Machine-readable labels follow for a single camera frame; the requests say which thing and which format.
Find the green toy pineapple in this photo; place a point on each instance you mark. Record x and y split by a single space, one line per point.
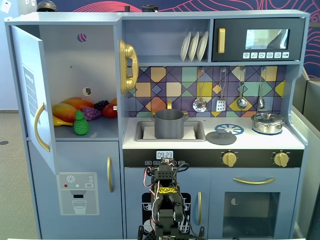
81 126

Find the blue-gray open cabinet door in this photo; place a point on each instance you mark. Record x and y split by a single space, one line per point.
27 50

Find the gray plastic pot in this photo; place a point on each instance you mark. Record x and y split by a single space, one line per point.
168 125

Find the gold toy faucet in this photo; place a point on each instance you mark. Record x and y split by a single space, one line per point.
169 103

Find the digital clock display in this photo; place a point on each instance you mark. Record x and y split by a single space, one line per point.
165 155

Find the steel slotted spoon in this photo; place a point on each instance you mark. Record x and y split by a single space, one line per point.
199 105

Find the orange toy fruit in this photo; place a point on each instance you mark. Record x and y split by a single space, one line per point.
114 101

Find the red toy apple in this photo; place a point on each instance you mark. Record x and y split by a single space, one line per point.
108 111

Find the dark toy grapes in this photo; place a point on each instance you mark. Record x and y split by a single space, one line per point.
101 104

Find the steel slotted spatula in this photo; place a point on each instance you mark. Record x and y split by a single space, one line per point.
220 105

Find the gray pot lid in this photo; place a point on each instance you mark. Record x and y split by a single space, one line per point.
220 138

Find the purple toy grapes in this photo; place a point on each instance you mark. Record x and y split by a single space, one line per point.
92 113

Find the dishwasher door with rack print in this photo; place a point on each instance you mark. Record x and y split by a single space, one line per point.
195 180

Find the gold toy telephone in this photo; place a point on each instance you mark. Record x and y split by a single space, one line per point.
127 52

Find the white toy plate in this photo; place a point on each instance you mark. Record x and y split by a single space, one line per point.
193 46
202 45
185 47

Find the gold stove knob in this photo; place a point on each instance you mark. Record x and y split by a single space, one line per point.
229 159
281 159

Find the orange-red toy mango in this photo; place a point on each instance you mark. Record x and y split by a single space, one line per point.
80 102

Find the steel ladle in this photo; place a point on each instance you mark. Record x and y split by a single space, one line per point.
242 103

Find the fridge door with dispenser print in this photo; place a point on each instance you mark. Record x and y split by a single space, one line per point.
75 157

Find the yellow-red toy mango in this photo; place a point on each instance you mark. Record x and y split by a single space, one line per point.
63 112

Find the oven door with window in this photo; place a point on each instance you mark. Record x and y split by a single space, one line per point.
217 200

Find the yellow toy banana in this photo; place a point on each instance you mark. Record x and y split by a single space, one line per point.
58 122

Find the small steel spoon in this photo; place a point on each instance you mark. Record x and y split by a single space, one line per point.
261 102

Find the blue-gray toy kitchen unit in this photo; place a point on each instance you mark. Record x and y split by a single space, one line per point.
262 143

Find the steel pot with lid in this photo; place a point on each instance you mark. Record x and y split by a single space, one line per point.
267 125

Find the black toy microwave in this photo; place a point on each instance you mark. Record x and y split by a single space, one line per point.
235 37

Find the black cylindrical container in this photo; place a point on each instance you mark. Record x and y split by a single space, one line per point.
149 8

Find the black table clamp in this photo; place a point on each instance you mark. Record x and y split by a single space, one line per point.
202 232
141 232

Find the small black object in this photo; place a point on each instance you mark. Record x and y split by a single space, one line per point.
127 8

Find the round floor socket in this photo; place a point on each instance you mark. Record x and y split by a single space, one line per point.
3 142

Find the black helmet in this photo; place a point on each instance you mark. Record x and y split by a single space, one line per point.
47 6

